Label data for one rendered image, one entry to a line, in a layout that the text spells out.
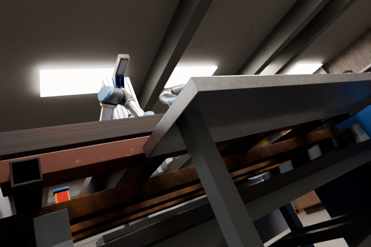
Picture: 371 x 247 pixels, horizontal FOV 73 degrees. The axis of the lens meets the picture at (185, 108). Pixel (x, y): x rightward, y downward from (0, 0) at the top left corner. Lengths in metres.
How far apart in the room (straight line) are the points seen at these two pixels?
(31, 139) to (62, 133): 0.06
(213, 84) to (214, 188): 0.19
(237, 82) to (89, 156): 0.38
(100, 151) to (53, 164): 0.10
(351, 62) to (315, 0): 4.02
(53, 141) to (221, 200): 0.40
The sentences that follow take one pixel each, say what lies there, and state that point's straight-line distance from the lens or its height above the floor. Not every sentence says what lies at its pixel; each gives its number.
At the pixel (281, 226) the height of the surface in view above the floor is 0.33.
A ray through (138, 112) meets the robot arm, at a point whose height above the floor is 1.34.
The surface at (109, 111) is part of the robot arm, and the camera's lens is 1.77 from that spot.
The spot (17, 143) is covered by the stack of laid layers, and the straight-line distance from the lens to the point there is 0.65.
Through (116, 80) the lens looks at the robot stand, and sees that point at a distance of 2.43.
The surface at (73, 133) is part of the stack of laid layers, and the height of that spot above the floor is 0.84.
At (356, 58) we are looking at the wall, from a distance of 8.79.
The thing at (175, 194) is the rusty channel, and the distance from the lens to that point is 1.07.
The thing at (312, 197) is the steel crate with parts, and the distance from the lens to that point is 4.90.
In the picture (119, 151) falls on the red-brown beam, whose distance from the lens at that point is 0.66.
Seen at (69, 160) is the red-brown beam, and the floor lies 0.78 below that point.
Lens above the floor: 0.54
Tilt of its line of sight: 25 degrees up
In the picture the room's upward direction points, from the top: 24 degrees counter-clockwise
